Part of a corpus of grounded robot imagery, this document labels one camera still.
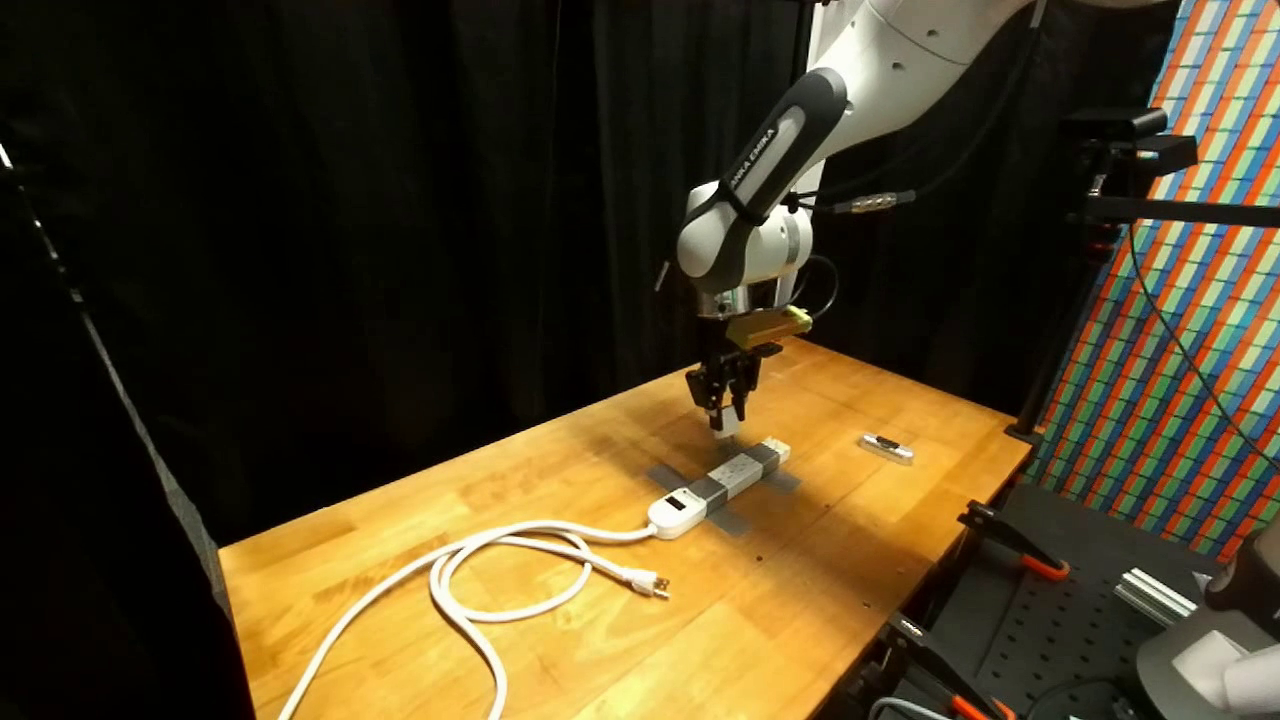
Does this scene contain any black breadboard side table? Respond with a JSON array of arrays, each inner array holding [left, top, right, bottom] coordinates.
[[818, 476, 1280, 720]]

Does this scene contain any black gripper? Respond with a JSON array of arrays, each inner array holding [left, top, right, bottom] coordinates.
[[683, 313, 770, 434]]

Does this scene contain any yellow-taped wrist camera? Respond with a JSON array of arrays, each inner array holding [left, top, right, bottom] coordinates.
[[740, 299, 819, 356]]

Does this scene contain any black camera on boom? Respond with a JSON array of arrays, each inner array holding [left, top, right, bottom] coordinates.
[[1062, 103, 1280, 233]]

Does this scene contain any black curtain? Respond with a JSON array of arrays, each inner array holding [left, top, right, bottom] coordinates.
[[0, 0, 1153, 720]]

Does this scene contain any silver aluminium rail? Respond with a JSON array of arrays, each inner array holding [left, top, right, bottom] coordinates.
[[1108, 564, 1210, 628]]

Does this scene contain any colourful checkered board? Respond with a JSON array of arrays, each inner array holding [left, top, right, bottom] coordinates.
[[1022, 0, 1280, 564]]

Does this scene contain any white power cord with plug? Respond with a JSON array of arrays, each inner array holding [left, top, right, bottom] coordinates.
[[274, 511, 673, 720]]

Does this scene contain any white charger head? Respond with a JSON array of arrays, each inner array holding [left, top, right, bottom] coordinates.
[[709, 397, 750, 445]]

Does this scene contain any white power strip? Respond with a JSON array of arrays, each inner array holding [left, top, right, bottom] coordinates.
[[645, 436, 800, 546]]

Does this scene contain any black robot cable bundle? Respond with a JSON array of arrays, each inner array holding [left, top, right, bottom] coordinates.
[[783, 0, 1073, 333]]

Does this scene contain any orange black clamp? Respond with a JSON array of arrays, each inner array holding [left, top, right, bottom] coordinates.
[[957, 498, 1079, 588], [884, 614, 1022, 720]]

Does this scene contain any small dark object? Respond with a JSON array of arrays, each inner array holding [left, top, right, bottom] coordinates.
[[856, 430, 919, 469]]

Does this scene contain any grey tripod head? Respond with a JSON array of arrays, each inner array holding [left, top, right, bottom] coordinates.
[[1133, 534, 1280, 720]]

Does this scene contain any thin black camera cable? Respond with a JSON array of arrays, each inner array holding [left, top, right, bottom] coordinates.
[[1119, 219, 1280, 474]]

